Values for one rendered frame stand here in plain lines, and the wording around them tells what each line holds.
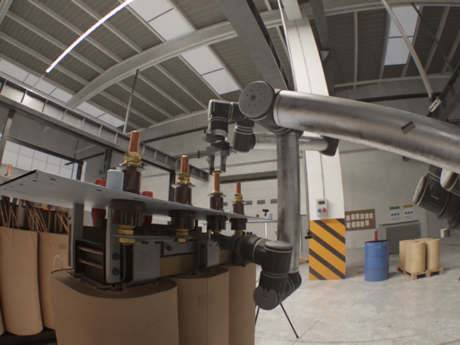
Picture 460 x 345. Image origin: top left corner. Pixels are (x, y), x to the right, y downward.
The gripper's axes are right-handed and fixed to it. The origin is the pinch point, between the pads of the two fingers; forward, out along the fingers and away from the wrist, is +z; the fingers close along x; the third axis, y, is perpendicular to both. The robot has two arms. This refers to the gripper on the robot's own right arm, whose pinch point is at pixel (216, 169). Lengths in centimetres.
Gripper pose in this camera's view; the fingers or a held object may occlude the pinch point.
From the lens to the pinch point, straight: 115.7
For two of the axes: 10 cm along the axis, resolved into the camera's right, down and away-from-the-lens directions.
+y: 7.3, 1.7, 6.6
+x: -6.9, 1.8, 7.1
